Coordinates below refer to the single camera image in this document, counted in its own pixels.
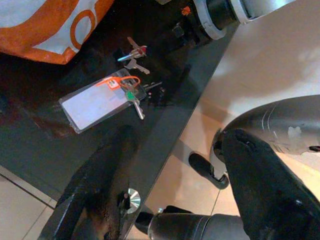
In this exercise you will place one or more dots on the silver key green cap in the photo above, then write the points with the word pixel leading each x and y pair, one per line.
pixel 130 96

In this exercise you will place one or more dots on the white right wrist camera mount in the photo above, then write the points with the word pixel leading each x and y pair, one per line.
pixel 208 25

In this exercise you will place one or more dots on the black key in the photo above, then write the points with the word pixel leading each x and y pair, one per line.
pixel 153 86

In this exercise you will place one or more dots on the clear plastic card holder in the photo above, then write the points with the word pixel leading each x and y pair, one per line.
pixel 95 107

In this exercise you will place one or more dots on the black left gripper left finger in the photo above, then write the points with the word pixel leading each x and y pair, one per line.
pixel 95 180

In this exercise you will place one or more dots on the orange and white bag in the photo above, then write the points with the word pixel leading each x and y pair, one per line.
pixel 15 42

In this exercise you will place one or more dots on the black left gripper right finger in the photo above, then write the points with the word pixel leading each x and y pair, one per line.
pixel 265 190

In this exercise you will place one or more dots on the orange zip tie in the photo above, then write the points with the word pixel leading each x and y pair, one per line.
pixel 110 80

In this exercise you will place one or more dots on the silver round table bolt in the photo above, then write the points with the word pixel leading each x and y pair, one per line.
pixel 133 197

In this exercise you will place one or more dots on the silver key bunch red cap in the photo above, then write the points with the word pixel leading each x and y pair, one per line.
pixel 137 51

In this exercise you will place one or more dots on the black robot foot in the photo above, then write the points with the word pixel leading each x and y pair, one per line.
pixel 200 166

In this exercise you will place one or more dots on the dark grey robot leg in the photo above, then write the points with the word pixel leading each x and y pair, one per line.
pixel 190 225

